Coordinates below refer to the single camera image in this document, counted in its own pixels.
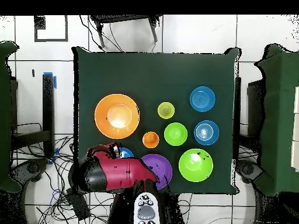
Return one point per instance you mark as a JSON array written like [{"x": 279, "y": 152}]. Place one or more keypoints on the large orange bowl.
[{"x": 116, "y": 116}]

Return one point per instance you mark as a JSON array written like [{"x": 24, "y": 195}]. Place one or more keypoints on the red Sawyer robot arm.
[{"x": 123, "y": 172}]

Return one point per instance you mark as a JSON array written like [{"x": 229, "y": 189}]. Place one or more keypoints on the orange cup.
[{"x": 150, "y": 139}]

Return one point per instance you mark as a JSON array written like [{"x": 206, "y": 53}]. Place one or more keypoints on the yellow cup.
[{"x": 165, "y": 110}]

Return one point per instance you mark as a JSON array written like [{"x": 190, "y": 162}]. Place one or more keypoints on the small green bowl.
[{"x": 175, "y": 134}]

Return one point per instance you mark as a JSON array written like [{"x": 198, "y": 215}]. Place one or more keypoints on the dark blue bowl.
[{"x": 126, "y": 153}]

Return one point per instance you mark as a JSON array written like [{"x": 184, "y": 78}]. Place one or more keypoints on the purple bowl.
[{"x": 161, "y": 168}]

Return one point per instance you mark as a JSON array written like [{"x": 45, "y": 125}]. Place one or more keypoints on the dark green tablecloth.
[{"x": 140, "y": 74}]

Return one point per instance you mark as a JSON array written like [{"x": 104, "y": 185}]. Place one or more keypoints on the light blue bowl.
[
  {"x": 202, "y": 99},
  {"x": 206, "y": 132}
]

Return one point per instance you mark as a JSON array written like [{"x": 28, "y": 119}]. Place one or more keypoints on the large green bowl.
[{"x": 195, "y": 165}]

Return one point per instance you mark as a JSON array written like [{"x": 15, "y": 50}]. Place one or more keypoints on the black metal stand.
[
  {"x": 48, "y": 112},
  {"x": 255, "y": 105}
]

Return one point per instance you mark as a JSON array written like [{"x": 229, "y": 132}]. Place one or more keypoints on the blue tape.
[{"x": 55, "y": 82}]

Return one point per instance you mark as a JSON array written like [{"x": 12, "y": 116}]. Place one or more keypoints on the black stool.
[{"x": 126, "y": 18}]

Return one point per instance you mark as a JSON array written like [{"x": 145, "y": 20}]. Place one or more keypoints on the black power adapter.
[{"x": 78, "y": 205}]

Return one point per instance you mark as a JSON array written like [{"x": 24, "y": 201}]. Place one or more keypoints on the green cloth side table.
[
  {"x": 278, "y": 116},
  {"x": 4, "y": 116}
]

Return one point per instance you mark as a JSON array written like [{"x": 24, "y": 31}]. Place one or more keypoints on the white boxes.
[{"x": 296, "y": 130}]

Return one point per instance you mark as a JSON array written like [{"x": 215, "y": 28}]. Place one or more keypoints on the black square floor frame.
[{"x": 39, "y": 23}]

